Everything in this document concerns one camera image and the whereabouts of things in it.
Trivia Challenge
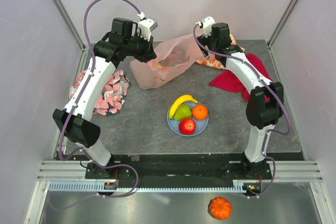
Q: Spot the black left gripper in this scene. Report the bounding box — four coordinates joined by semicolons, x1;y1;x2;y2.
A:
124;32;157;63

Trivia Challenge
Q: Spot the pink translucent plastic bag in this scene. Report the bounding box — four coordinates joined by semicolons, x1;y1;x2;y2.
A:
130;34;204;90

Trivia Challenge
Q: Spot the yellow fake banana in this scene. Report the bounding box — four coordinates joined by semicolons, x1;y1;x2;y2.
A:
168;94;198;120

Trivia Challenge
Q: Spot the orange fake orange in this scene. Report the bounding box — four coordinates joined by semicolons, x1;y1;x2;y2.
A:
192;104;208;121

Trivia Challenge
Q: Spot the green fake pear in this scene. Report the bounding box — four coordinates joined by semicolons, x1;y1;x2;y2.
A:
173;103;192;121

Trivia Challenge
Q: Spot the red fake apple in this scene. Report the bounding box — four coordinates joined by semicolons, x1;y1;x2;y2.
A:
178;118;196;135

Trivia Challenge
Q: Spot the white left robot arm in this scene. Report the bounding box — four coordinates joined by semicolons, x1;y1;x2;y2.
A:
52;18;158;178

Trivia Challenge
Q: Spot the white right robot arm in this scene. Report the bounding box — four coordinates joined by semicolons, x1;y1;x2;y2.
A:
195;17;284;179

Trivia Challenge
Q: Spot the orange fake pumpkin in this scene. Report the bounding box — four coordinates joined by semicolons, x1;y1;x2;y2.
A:
208;197;232;220

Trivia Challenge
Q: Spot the yellow floral cloth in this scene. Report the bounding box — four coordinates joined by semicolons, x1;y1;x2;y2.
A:
195;34;245;70

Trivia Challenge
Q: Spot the red cloth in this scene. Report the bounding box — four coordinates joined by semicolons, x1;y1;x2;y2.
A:
208;54;272;102

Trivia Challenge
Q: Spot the pink navy patterned cloth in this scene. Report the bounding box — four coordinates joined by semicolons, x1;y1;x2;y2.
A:
69;69;131;116

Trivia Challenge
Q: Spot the blue plate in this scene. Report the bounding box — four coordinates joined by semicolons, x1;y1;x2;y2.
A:
166;101;209;137

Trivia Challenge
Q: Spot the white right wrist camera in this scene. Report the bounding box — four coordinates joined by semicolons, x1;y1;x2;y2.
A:
196;16;215;38

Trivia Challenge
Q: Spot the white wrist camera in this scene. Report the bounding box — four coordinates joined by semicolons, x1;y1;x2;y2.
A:
138;12;158;41
196;16;215;38

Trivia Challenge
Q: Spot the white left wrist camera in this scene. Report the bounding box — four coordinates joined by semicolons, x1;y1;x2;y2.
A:
138;12;158;41

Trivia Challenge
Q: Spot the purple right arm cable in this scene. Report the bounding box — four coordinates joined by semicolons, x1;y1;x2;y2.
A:
193;23;292;199

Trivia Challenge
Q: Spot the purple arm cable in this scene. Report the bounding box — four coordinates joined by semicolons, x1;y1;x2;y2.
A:
193;23;292;199
47;0;144;210

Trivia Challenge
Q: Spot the left aluminium frame post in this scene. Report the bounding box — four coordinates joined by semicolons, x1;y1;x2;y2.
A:
52;0;86;51

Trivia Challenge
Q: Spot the aluminium frame post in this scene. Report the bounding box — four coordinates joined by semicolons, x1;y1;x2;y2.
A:
52;0;86;51
267;0;300;49

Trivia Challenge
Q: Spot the right aluminium frame post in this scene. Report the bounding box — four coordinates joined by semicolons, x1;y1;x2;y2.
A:
267;0;300;49

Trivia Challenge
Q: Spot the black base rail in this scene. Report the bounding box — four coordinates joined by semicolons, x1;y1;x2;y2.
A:
85;153;274;183

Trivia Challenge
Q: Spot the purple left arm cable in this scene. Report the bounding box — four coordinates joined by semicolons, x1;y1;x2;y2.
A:
47;0;144;210

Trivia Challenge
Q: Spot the white slotted cable duct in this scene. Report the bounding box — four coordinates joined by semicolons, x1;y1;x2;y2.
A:
48;181;249;193

